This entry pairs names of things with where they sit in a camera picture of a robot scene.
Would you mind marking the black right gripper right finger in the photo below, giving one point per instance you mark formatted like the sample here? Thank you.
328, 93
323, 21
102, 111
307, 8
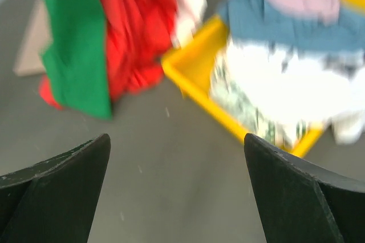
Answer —
299, 201

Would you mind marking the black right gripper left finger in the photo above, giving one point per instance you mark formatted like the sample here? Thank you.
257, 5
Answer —
55, 200

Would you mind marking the green tank top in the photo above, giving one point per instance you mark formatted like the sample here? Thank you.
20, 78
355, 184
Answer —
75, 61

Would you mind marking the red tank top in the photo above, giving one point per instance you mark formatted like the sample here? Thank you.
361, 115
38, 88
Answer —
137, 32

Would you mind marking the white tank top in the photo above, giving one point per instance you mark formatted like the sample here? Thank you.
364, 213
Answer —
188, 18

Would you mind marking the white patterned garment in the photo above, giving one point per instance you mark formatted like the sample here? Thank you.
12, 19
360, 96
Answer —
280, 93

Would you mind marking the brown cardboard sheet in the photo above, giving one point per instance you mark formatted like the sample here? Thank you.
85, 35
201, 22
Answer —
35, 40

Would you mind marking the yellow plastic bin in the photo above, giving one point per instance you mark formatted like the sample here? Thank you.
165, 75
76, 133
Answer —
190, 69

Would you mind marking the blue garment in bin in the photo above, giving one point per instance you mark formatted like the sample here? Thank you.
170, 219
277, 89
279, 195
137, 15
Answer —
259, 20

